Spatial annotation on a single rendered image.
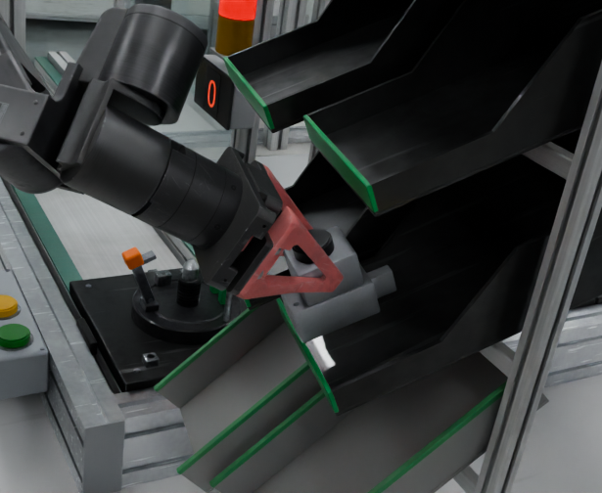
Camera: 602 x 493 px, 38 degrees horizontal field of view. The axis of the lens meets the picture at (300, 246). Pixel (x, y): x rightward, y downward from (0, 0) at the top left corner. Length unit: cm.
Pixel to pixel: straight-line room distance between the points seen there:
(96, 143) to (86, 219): 96
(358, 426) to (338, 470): 4
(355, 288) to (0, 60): 29
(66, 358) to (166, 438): 16
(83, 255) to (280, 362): 57
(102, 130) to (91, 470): 54
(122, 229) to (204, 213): 91
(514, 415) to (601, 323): 71
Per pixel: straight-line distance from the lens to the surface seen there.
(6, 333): 110
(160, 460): 105
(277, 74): 78
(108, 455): 101
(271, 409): 82
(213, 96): 124
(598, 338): 139
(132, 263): 107
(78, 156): 55
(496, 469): 71
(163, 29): 58
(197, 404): 94
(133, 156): 55
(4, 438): 113
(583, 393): 139
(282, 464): 83
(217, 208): 58
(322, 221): 83
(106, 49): 60
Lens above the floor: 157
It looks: 26 degrees down
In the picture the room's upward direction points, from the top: 9 degrees clockwise
